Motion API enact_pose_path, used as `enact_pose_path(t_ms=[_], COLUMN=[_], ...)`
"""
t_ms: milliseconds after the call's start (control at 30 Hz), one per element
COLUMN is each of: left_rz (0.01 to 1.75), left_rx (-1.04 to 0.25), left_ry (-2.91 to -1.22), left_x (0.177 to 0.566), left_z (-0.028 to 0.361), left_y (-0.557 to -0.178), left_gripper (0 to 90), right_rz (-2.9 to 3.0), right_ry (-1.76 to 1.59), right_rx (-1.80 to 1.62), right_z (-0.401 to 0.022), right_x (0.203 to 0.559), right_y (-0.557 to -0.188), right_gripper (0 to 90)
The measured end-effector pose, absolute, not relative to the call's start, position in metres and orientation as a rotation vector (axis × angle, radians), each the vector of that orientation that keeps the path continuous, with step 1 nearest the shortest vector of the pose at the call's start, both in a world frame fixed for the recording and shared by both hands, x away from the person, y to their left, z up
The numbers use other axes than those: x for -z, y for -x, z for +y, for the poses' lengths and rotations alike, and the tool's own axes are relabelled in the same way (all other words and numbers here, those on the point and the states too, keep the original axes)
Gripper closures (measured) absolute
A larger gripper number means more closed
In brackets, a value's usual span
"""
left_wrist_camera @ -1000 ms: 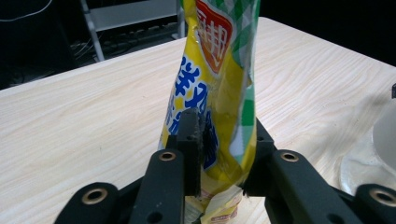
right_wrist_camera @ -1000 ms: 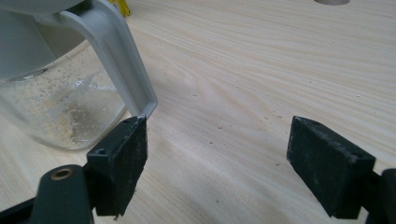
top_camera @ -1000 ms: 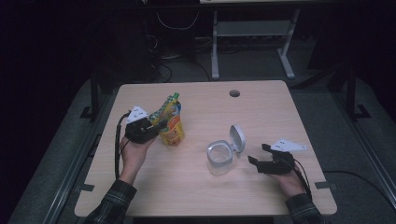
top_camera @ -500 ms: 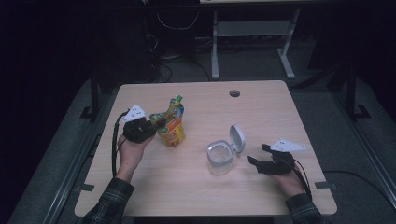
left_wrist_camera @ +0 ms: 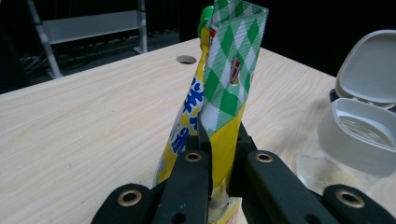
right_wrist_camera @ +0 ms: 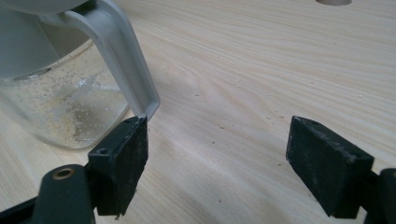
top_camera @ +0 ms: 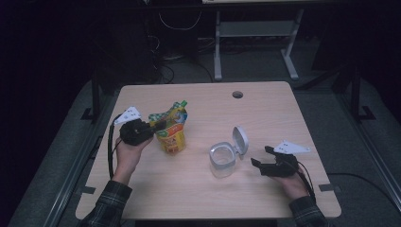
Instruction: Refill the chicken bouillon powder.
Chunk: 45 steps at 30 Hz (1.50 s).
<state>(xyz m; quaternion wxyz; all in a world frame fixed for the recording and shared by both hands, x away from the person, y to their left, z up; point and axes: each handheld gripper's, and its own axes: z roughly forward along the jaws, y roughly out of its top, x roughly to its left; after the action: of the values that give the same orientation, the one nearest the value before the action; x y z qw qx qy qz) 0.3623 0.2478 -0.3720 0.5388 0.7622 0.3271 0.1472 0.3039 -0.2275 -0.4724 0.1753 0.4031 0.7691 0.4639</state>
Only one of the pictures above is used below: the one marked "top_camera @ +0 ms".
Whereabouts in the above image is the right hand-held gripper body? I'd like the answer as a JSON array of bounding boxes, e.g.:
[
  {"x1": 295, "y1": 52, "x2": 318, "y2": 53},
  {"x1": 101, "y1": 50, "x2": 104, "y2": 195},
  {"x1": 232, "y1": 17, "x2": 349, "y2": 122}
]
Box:
[{"x1": 259, "y1": 140, "x2": 312, "y2": 178}]

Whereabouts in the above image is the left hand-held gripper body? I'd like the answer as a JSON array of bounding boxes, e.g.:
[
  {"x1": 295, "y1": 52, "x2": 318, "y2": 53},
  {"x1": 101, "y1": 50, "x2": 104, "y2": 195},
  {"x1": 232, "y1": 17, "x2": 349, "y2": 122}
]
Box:
[{"x1": 113, "y1": 106, "x2": 156, "y2": 147}]

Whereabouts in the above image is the yellow refill pouch green cap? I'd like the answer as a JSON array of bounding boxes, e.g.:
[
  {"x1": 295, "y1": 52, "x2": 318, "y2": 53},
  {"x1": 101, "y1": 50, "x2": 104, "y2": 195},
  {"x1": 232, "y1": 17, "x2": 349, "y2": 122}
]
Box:
[{"x1": 148, "y1": 99, "x2": 189, "y2": 156}]

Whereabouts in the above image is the clear jar with white lid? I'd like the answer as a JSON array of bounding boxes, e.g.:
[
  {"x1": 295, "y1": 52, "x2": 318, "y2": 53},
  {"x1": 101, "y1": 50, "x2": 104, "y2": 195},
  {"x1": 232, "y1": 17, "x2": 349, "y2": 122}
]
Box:
[{"x1": 208, "y1": 125, "x2": 250, "y2": 180}]

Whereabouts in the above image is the person's right hand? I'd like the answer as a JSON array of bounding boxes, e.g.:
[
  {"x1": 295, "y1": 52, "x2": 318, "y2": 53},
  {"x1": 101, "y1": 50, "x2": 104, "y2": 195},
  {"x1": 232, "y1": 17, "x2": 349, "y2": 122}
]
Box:
[{"x1": 272, "y1": 168, "x2": 312, "y2": 201}]

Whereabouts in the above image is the person's left hand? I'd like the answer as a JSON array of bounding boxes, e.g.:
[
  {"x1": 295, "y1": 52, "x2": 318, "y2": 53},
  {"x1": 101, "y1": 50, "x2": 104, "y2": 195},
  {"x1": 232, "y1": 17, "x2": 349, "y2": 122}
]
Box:
[{"x1": 112, "y1": 135, "x2": 154, "y2": 185}]

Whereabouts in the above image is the grey tape strip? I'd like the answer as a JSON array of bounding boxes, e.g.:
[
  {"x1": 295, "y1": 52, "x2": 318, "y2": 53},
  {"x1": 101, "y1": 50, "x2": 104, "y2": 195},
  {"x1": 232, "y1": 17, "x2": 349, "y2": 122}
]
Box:
[
  {"x1": 75, "y1": 185, "x2": 96, "y2": 196},
  {"x1": 318, "y1": 183, "x2": 342, "y2": 193}
]

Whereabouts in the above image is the black metal stand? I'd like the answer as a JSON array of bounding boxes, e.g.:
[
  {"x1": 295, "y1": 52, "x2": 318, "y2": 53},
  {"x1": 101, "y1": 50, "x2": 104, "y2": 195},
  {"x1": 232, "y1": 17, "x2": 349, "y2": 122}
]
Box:
[
  {"x1": 79, "y1": 70, "x2": 105, "y2": 124},
  {"x1": 330, "y1": 62, "x2": 376, "y2": 124}
]

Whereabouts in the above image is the right hand-held gripper cable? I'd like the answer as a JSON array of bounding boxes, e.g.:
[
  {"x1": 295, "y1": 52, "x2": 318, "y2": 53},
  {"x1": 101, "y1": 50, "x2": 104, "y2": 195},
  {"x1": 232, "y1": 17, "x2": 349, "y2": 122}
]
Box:
[{"x1": 296, "y1": 160, "x2": 317, "y2": 202}]

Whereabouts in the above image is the black floor cable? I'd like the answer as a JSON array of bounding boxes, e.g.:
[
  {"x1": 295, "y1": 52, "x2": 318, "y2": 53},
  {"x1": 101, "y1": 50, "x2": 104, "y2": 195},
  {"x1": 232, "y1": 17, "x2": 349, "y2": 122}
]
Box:
[{"x1": 327, "y1": 171, "x2": 401, "y2": 206}]

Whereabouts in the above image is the metal floor rail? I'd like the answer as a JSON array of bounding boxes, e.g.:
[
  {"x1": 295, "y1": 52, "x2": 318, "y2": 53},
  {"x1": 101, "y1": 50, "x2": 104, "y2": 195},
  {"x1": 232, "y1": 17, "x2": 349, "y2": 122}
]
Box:
[
  {"x1": 334, "y1": 94, "x2": 401, "y2": 204},
  {"x1": 44, "y1": 135, "x2": 105, "y2": 227}
]

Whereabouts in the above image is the white metal desk frame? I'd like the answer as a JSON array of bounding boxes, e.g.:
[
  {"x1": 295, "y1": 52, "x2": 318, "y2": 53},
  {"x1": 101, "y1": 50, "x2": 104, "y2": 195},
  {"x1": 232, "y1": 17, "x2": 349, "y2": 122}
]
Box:
[{"x1": 213, "y1": 9, "x2": 305, "y2": 82}]

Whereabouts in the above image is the white hanging cable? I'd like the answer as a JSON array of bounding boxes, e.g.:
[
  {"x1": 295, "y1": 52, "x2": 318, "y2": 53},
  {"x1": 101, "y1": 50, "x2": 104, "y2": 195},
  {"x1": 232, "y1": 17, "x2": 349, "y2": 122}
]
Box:
[{"x1": 158, "y1": 10, "x2": 202, "y2": 32}]

